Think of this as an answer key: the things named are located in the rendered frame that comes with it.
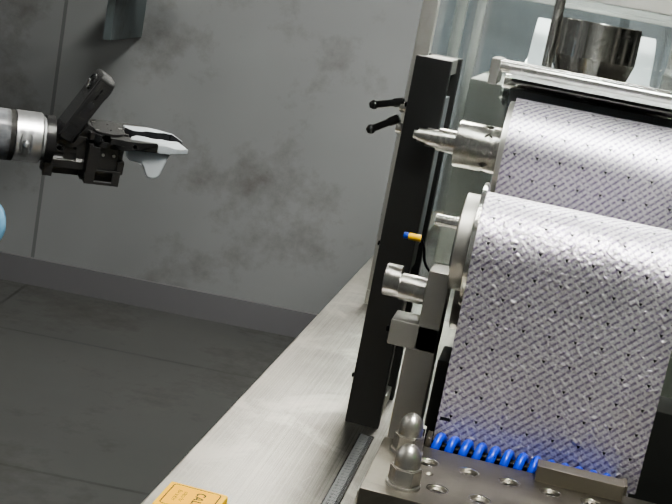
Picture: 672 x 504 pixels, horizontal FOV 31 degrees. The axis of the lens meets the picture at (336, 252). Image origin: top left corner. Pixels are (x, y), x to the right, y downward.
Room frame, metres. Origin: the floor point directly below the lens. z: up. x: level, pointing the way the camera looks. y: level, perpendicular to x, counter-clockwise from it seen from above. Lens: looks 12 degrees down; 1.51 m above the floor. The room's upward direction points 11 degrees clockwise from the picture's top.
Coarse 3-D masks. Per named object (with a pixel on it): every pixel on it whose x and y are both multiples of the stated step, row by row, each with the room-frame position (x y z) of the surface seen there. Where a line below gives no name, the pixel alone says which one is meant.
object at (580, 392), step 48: (480, 336) 1.32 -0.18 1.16; (528, 336) 1.31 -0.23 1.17; (576, 336) 1.30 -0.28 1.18; (624, 336) 1.29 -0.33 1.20; (480, 384) 1.32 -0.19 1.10; (528, 384) 1.31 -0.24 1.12; (576, 384) 1.30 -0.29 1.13; (624, 384) 1.29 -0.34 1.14; (480, 432) 1.31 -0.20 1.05; (528, 432) 1.31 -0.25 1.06; (576, 432) 1.30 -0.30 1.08; (624, 432) 1.29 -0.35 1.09
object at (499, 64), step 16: (496, 64) 1.62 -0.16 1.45; (512, 64) 1.62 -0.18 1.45; (528, 64) 1.66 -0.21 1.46; (496, 80) 1.62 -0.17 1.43; (528, 80) 1.61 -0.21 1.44; (544, 80) 1.70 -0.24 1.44; (560, 80) 1.61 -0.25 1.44; (576, 80) 1.61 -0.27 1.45; (592, 80) 1.61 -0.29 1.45; (608, 80) 1.64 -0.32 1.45; (608, 96) 1.59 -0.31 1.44; (624, 96) 1.67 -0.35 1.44; (640, 96) 1.59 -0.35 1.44; (656, 96) 1.59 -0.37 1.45
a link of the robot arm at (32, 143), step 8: (24, 112) 1.73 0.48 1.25; (32, 112) 1.74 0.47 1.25; (40, 112) 1.75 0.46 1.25; (24, 120) 1.72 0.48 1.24; (32, 120) 1.72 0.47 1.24; (40, 120) 1.73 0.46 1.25; (24, 128) 1.71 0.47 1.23; (32, 128) 1.72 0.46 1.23; (40, 128) 1.72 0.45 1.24; (16, 136) 1.78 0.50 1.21; (24, 136) 1.71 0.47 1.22; (32, 136) 1.71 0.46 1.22; (40, 136) 1.72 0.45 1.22; (16, 144) 1.71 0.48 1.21; (24, 144) 1.70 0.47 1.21; (32, 144) 1.71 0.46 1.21; (40, 144) 1.72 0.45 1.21; (16, 152) 1.71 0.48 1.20; (24, 152) 1.71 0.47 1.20; (32, 152) 1.72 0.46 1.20; (40, 152) 1.72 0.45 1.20; (16, 160) 1.73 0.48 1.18; (24, 160) 1.73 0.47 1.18; (32, 160) 1.73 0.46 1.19
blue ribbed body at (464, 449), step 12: (432, 444) 1.29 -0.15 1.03; (444, 444) 1.30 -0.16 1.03; (456, 444) 1.29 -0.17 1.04; (468, 444) 1.29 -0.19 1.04; (480, 444) 1.29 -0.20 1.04; (468, 456) 1.29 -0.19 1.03; (480, 456) 1.28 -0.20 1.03; (492, 456) 1.28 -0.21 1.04; (504, 456) 1.28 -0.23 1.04; (516, 468) 1.27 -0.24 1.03; (528, 468) 1.27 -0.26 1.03
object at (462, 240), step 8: (472, 200) 1.36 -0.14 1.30; (464, 208) 1.35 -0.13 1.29; (472, 208) 1.35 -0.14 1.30; (464, 216) 1.34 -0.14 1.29; (472, 216) 1.34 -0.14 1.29; (464, 224) 1.34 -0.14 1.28; (472, 224) 1.34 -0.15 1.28; (464, 232) 1.33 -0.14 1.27; (456, 240) 1.33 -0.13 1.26; (464, 240) 1.33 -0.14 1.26; (456, 248) 1.33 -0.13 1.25; (464, 248) 1.33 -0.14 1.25; (456, 256) 1.33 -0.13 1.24; (464, 256) 1.33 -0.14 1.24; (456, 264) 1.33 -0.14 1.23; (464, 264) 1.33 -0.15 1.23; (456, 272) 1.34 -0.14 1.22; (448, 280) 1.35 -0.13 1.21; (456, 280) 1.34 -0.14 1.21; (456, 288) 1.36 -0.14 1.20
